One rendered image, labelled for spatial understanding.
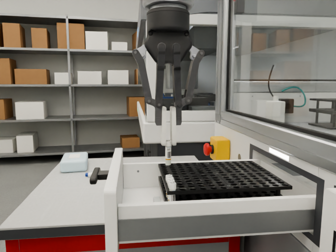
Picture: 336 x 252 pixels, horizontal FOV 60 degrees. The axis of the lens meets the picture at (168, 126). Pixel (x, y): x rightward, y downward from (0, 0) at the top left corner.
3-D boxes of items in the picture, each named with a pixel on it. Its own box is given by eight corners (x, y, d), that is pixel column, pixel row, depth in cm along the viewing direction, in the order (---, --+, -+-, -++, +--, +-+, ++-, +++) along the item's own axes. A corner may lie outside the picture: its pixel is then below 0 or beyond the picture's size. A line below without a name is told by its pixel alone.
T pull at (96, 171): (89, 185, 52) (89, 178, 52) (94, 173, 59) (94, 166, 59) (109, 184, 52) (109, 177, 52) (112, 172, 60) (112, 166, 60)
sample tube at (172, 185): (176, 209, 49) (176, 183, 49) (169, 210, 49) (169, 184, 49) (175, 207, 51) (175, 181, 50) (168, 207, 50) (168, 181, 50)
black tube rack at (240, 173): (167, 227, 49) (167, 191, 49) (158, 190, 67) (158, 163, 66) (290, 220, 52) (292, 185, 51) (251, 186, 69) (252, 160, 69)
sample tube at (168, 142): (171, 165, 54) (171, 141, 54) (165, 165, 54) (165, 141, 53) (171, 163, 55) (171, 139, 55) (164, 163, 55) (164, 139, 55)
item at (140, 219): (118, 245, 45) (117, 207, 44) (123, 187, 70) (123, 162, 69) (357, 229, 49) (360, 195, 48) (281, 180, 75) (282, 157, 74)
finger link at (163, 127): (166, 107, 52) (162, 107, 52) (165, 146, 53) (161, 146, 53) (164, 106, 55) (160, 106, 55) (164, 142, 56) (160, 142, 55)
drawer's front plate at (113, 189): (105, 261, 43) (103, 189, 41) (116, 191, 71) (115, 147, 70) (117, 260, 43) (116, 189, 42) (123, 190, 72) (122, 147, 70)
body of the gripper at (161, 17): (144, 3, 47) (145, 62, 48) (196, 5, 48) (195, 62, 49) (143, 14, 54) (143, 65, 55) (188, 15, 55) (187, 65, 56)
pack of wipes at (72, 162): (87, 171, 107) (86, 159, 107) (60, 173, 105) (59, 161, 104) (88, 161, 122) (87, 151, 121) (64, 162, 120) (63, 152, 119)
